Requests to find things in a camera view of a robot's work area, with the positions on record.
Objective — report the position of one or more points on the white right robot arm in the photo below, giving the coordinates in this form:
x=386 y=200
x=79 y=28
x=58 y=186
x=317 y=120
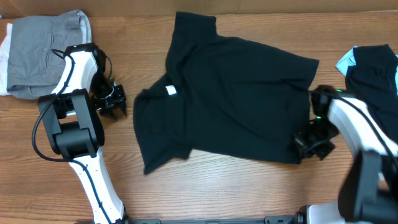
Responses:
x=369 y=192

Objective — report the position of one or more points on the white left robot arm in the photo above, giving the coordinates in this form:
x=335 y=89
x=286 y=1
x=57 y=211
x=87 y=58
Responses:
x=71 y=118

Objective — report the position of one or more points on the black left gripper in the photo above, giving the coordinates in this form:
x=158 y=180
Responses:
x=106 y=107

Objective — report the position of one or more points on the folded black garment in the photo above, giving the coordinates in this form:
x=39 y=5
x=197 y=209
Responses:
x=373 y=79

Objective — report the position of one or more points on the folded grey trousers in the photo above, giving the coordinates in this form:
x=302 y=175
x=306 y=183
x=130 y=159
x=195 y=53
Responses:
x=32 y=69

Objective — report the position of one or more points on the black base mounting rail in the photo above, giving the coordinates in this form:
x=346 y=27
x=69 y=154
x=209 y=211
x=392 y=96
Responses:
x=266 y=220

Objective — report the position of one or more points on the white folded garment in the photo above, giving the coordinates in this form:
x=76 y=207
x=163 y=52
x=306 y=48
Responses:
x=5 y=51

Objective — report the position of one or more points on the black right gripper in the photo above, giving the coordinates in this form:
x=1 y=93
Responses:
x=306 y=150

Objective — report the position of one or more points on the light blue folded garment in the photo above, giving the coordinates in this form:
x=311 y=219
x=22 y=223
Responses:
x=346 y=61

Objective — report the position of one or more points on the black t-shirt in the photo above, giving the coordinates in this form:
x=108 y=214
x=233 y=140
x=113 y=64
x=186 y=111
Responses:
x=224 y=95

